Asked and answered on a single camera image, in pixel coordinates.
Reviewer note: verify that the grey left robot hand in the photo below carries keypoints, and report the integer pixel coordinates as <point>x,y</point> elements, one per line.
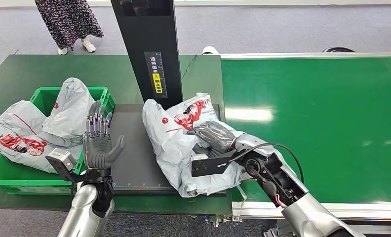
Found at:
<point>97,152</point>

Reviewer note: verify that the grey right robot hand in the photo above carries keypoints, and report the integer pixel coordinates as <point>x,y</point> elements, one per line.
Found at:
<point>216,137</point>

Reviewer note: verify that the grey mailer bag black frame print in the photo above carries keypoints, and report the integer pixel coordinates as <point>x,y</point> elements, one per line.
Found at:
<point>172,153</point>

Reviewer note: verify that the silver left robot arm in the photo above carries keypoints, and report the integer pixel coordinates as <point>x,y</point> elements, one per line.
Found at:
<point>81,212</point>

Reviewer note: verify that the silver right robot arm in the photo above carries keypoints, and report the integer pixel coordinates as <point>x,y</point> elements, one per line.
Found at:
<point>313,216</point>

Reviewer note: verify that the black weighing scale platform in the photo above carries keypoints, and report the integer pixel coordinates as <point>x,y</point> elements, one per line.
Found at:
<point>133,157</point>

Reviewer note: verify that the green plastic basket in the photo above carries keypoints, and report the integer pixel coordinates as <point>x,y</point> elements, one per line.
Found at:
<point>19,180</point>

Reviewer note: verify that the small plain grey mailer bag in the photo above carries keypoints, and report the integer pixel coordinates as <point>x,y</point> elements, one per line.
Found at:
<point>71,111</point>

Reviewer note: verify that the large grey mailer bag red print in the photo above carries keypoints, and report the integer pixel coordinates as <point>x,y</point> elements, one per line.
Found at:
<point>22,130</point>

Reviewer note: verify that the white rounded object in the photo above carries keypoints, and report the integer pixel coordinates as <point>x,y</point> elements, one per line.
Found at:
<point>210,50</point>

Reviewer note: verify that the green conveyor belt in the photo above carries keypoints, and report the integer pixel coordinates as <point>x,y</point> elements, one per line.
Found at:
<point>329,130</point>

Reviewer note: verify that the black scale column with ruler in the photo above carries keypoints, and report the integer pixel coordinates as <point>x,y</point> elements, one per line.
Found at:
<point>143,32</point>

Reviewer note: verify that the person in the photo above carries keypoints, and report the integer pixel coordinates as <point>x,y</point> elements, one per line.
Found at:
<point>68,19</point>

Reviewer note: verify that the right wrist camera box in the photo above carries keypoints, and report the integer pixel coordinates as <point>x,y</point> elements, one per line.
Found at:
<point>212,166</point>

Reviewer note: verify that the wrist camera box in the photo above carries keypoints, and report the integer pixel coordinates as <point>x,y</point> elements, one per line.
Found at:
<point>212,166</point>
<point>64,158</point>

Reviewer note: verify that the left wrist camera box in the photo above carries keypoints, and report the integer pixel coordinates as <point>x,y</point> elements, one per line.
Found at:
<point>64,158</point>

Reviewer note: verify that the aluminium conveyor frame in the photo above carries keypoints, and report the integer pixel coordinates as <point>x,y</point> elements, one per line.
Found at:
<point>362,211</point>

